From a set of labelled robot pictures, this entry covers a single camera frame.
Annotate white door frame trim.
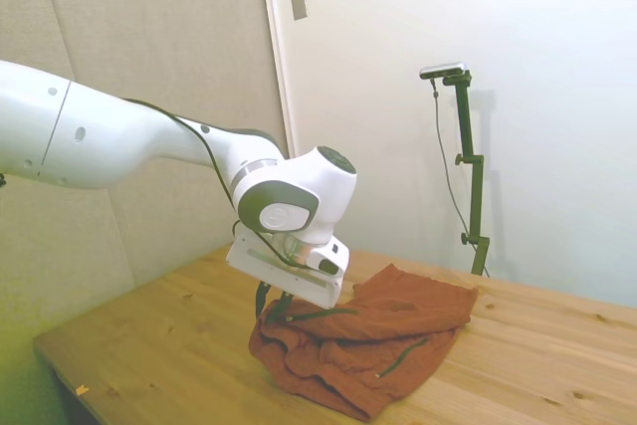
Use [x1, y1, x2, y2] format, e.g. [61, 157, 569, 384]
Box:
[256, 0, 301, 161]

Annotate rust orange shorts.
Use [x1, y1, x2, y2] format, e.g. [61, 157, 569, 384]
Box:
[248, 263, 481, 423]

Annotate dark green camera stand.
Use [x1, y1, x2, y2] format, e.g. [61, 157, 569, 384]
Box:
[441, 71, 492, 278]

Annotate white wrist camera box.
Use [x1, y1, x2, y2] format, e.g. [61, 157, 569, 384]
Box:
[304, 239, 351, 278]

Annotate grey exterior camera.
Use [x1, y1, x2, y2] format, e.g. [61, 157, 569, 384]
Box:
[418, 61, 470, 82]

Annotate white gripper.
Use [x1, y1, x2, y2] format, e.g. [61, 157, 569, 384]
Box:
[225, 221, 343, 320]

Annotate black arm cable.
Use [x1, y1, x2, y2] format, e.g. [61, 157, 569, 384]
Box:
[120, 97, 313, 268]

